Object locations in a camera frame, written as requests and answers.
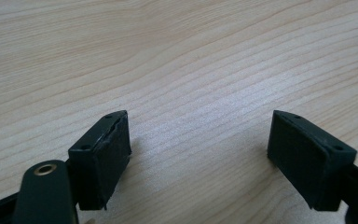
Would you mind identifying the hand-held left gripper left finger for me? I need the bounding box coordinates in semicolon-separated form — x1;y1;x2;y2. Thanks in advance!
67;109;133;211

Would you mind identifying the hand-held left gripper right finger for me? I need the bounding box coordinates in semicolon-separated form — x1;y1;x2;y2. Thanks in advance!
267;109;358;213

